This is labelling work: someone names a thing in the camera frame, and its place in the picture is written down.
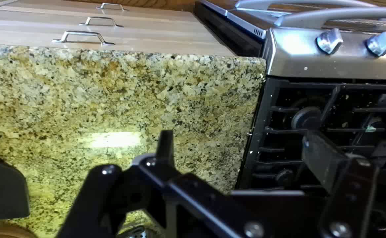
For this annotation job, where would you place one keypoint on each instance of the black flat spatula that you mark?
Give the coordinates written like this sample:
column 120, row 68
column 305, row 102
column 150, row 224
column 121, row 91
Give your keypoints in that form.
column 2, row 189

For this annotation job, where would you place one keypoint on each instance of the base cabinet with drawers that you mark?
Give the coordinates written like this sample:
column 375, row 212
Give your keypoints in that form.
column 157, row 31

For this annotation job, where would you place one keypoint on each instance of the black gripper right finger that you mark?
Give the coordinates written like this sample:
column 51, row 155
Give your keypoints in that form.
column 351, row 198

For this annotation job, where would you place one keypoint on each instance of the silver stove knob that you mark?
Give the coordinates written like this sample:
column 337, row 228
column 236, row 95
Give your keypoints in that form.
column 378, row 44
column 329, row 41

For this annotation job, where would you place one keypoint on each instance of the stainless steel gas stove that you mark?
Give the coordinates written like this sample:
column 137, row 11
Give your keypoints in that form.
column 333, row 101

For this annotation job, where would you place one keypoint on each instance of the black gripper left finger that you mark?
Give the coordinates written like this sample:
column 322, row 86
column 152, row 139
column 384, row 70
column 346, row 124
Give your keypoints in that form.
column 100, row 198

